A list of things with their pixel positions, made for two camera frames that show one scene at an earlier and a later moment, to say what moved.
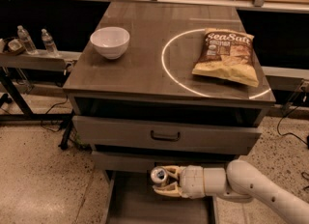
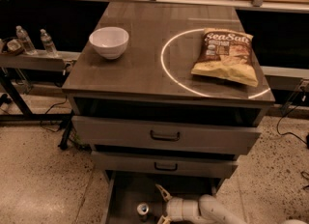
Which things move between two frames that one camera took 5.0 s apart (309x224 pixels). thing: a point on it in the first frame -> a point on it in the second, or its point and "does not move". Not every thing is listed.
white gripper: x=191 y=181 -> x=175 y=209
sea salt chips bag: x=228 y=55 does not move
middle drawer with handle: x=121 y=161 does not move
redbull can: x=158 y=175 -> x=143 y=209
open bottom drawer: x=131 y=199 does not move
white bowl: x=110 y=42 does not move
